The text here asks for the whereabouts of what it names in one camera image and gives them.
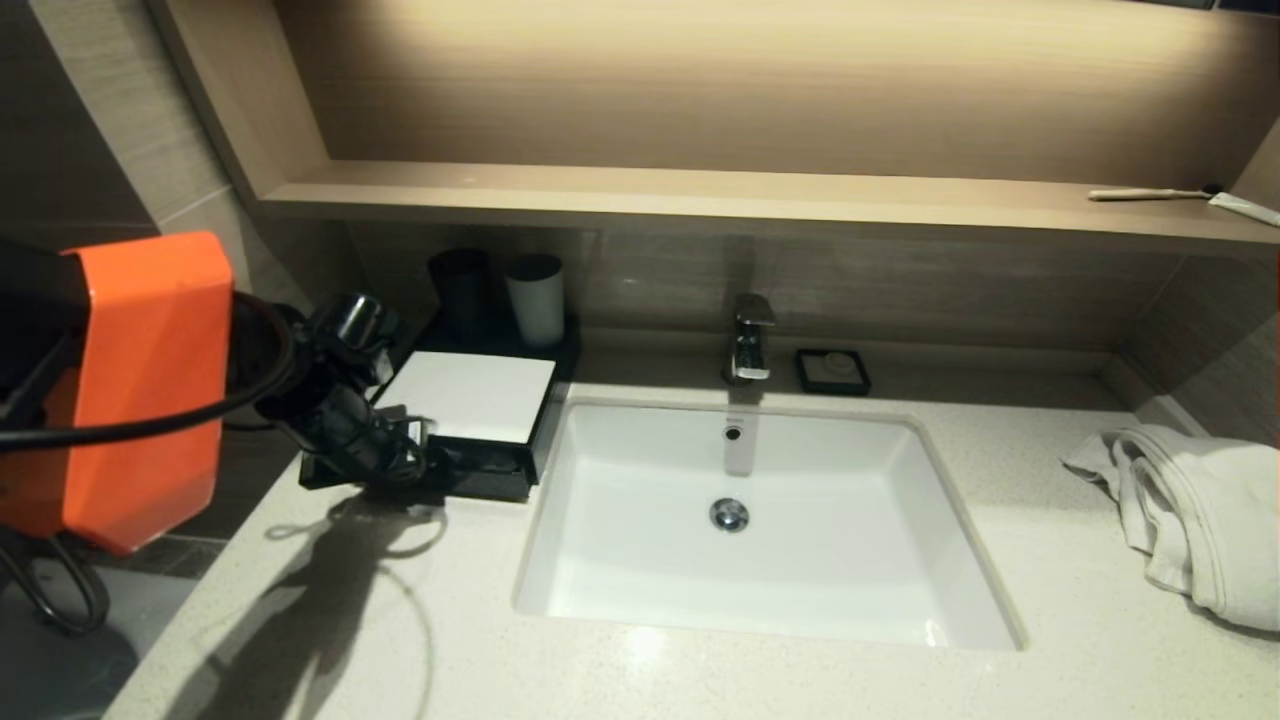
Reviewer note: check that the light wooden wall shelf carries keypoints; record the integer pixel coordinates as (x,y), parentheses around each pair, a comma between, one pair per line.
(700,195)

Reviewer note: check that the white rectangular sink basin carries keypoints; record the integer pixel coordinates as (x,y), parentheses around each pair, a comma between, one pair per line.
(850,560)

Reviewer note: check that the white crumpled towel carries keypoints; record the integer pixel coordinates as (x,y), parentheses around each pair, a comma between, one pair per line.
(1200,520)

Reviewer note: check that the black drawer of box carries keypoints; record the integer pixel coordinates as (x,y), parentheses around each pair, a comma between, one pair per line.
(490,480)

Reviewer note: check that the black square soap dish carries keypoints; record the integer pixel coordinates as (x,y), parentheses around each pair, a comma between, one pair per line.
(803,375)

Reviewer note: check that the chrome faucet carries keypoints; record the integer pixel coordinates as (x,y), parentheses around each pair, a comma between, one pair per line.
(748,345)

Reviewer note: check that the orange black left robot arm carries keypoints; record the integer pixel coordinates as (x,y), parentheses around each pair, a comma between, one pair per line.
(130,400)

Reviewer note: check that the white cup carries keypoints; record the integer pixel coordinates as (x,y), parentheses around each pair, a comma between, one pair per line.
(536,300)

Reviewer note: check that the beige toothbrush black bristles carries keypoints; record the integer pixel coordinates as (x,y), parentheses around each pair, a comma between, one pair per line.
(1140,194)

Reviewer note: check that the round grey soap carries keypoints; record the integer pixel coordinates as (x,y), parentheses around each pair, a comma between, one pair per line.
(832,368)

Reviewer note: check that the chrome sink drain stopper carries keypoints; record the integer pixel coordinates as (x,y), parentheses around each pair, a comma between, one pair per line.
(729,515)

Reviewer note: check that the black box white lid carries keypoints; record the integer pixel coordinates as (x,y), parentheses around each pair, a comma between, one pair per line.
(480,395)

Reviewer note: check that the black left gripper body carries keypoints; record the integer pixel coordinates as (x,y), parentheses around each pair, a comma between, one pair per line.
(350,330)

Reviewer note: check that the small white toothpaste tube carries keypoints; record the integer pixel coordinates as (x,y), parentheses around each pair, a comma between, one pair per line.
(1245,208)

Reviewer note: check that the black cup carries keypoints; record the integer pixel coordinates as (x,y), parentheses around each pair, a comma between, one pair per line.
(462,295)

